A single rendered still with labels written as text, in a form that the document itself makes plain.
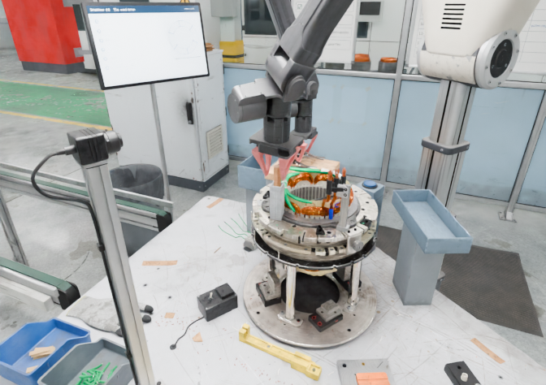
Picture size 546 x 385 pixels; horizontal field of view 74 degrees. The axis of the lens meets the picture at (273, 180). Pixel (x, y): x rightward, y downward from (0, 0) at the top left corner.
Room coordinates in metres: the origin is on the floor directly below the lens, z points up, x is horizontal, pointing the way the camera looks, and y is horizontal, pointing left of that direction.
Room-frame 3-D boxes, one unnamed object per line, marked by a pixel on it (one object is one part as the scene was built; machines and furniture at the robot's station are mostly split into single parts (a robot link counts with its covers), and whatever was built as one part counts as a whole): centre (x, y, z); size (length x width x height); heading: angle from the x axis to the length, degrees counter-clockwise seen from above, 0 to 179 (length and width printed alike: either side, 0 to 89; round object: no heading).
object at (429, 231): (0.82, -0.41, 0.92); 0.25 x 0.11 x 0.28; 1
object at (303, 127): (1.15, -0.10, 1.20); 0.10 x 0.07 x 0.07; 155
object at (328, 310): (0.71, -0.15, 0.83); 0.05 x 0.04 x 0.02; 123
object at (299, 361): (0.61, -0.01, 0.80); 0.22 x 0.04 x 0.03; 61
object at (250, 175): (1.17, 0.04, 0.92); 0.17 x 0.11 x 0.28; 155
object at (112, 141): (0.49, 0.25, 1.37); 0.06 x 0.04 x 0.04; 132
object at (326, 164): (1.11, -0.10, 1.05); 0.20 x 0.19 x 0.02; 65
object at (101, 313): (0.74, 0.45, 0.79); 0.24 x 0.12 x 0.02; 67
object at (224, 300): (0.76, 0.16, 0.81); 0.10 x 0.06 x 0.06; 124
